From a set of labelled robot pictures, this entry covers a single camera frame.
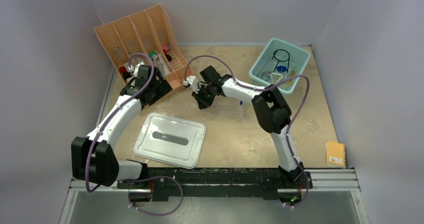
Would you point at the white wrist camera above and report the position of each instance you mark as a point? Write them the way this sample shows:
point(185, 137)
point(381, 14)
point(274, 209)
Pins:
point(132, 67)
point(193, 82)

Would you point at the red black item in organizer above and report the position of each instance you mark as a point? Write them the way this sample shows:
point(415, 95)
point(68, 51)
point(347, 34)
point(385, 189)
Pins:
point(124, 73)

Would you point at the peach plastic desk organizer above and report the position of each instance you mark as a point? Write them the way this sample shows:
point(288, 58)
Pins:
point(143, 32)

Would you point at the clear test tube rack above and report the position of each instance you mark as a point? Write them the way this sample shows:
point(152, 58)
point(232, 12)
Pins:
point(230, 110)

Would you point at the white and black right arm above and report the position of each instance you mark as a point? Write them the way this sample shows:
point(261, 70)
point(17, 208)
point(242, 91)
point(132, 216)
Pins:
point(272, 112)

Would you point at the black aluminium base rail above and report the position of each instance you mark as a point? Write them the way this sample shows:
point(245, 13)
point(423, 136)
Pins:
point(266, 183)

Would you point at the yellow spiral notebook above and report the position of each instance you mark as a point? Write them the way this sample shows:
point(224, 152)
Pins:
point(336, 154)

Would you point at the blue hexagonal plastic piece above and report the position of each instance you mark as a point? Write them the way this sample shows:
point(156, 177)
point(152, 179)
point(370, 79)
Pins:
point(281, 69)

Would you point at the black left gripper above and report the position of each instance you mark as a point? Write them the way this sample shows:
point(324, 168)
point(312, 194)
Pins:
point(163, 88)

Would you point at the white plastic bin lid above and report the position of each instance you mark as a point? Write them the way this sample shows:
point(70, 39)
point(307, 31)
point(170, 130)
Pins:
point(170, 140)

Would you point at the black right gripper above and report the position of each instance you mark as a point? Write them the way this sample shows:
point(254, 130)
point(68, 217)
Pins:
point(203, 102)

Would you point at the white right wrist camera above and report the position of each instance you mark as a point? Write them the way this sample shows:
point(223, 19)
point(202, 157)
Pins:
point(193, 82)

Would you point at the mint green plastic bin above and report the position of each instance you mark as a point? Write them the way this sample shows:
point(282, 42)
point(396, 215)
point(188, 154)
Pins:
point(278, 60)

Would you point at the clear protractor ruler set pack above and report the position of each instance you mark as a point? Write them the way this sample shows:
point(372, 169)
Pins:
point(161, 65)

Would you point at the amber rubber tubing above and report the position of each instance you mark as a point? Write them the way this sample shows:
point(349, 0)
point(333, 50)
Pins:
point(286, 84)

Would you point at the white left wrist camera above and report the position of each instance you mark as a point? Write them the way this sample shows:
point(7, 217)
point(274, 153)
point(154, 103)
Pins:
point(132, 67)

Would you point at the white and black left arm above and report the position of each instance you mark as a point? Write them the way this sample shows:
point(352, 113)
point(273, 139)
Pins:
point(92, 157)

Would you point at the green roll in organizer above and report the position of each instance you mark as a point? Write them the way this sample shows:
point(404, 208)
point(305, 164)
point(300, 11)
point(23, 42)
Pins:
point(153, 54)

